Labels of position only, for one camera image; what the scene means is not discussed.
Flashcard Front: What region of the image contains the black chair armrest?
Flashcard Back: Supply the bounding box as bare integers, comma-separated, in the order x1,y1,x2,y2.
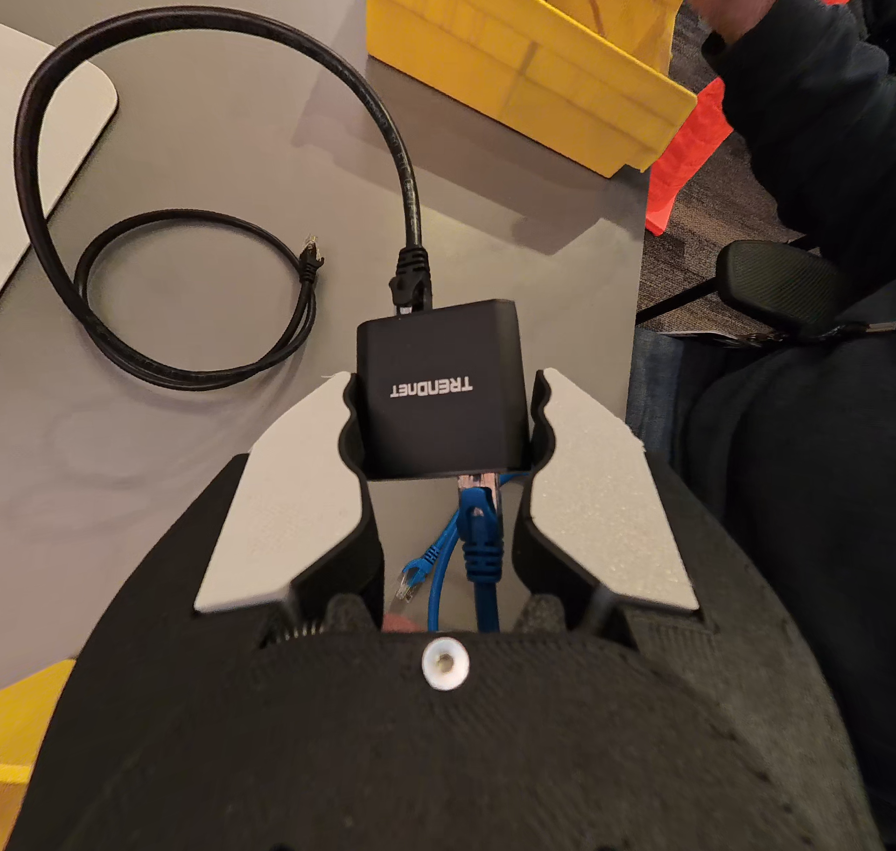
636,238,851,342

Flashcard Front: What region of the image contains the black ethernet cable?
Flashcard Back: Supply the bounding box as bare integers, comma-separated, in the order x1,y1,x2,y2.
14,6,435,391

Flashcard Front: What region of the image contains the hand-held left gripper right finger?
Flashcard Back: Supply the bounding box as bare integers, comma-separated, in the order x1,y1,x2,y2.
512,367,701,629

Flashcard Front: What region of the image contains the blue ethernet cable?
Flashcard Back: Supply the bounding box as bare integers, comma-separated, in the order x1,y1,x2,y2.
395,469,533,635

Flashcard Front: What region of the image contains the orange traffic cone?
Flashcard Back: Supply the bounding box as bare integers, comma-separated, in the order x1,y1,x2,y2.
644,0,896,236

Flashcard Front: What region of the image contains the person's dark jacket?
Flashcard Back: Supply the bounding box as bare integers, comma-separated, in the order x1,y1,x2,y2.
672,263,896,817

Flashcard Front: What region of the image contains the white sign stand base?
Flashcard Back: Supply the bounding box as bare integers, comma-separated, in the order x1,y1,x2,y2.
0,21,119,293

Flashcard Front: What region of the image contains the yellow plastic bin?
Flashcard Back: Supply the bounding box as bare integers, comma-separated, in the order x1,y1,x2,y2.
364,0,699,179
0,658,77,851

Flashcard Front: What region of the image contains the black network switch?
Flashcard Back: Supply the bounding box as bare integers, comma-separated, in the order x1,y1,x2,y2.
356,298,531,481

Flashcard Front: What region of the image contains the person's right forearm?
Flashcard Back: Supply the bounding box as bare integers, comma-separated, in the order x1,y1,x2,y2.
702,0,896,285

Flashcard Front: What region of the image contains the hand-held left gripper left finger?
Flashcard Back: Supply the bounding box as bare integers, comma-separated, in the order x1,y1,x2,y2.
194,370,386,629

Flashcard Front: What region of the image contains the person's blue jeans leg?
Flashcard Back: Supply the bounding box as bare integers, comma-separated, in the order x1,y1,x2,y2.
625,329,704,446

